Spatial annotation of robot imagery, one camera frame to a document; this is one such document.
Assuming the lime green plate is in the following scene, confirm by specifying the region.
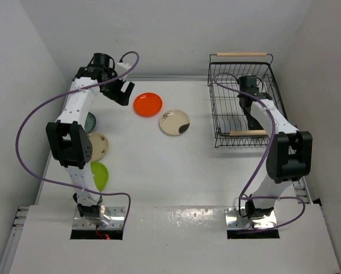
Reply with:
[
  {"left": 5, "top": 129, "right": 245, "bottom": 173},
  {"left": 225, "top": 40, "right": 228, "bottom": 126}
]
[{"left": 90, "top": 162, "right": 109, "bottom": 192}]

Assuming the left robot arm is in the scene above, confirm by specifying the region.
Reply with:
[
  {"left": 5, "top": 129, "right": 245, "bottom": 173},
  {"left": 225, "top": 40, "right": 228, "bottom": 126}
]
[{"left": 46, "top": 53, "right": 135, "bottom": 227}]

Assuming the cream plate black blotch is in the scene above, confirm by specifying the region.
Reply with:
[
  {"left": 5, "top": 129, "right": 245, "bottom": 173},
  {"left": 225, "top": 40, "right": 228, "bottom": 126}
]
[{"left": 159, "top": 109, "right": 190, "bottom": 136}]

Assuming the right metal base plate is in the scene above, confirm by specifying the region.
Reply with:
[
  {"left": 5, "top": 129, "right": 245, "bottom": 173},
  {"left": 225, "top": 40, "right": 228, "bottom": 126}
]
[{"left": 224, "top": 206, "right": 277, "bottom": 231}]

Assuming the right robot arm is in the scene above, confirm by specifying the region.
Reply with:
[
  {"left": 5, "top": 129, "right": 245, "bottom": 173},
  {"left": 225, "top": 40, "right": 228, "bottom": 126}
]
[{"left": 238, "top": 75, "right": 312, "bottom": 219}]

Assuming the blue floral plate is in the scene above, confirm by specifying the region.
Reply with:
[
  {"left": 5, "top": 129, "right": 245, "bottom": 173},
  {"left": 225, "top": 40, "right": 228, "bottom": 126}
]
[{"left": 84, "top": 112, "right": 96, "bottom": 134}]

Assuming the cream plate with calligraphy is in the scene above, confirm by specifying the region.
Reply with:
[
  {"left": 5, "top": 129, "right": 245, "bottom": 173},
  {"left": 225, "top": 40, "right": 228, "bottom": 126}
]
[{"left": 87, "top": 132, "right": 109, "bottom": 162}]

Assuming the metal base plate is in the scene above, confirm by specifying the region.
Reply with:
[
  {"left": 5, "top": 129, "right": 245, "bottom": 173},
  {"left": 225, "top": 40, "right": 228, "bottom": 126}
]
[
  {"left": 72, "top": 205, "right": 125, "bottom": 230},
  {"left": 224, "top": 206, "right": 277, "bottom": 231}
]

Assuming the black wire dish rack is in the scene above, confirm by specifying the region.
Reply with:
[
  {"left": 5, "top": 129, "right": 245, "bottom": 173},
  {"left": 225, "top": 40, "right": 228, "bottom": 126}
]
[{"left": 208, "top": 53, "right": 287, "bottom": 148}]

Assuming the orange plate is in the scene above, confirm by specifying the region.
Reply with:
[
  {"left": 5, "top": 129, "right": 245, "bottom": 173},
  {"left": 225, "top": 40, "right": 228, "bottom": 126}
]
[{"left": 133, "top": 92, "right": 163, "bottom": 117}]

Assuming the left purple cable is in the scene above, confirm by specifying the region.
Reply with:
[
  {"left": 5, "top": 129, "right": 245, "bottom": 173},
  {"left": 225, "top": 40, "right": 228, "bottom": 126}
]
[{"left": 15, "top": 51, "right": 140, "bottom": 229}]

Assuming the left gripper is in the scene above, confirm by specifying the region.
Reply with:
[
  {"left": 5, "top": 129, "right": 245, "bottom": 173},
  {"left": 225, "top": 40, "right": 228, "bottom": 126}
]
[{"left": 100, "top": 69, "right": 133, "bottom": 106}]

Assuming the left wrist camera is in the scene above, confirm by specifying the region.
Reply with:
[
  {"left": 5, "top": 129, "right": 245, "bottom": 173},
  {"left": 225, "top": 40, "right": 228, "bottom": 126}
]
[{"left": 115, "top": 62, "right": 132, "bottom": 75}]

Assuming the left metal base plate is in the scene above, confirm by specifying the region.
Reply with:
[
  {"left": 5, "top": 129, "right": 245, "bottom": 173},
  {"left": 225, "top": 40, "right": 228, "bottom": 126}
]
[{"left": 72, "top": 205, "right": 125, "bottom": 230}]

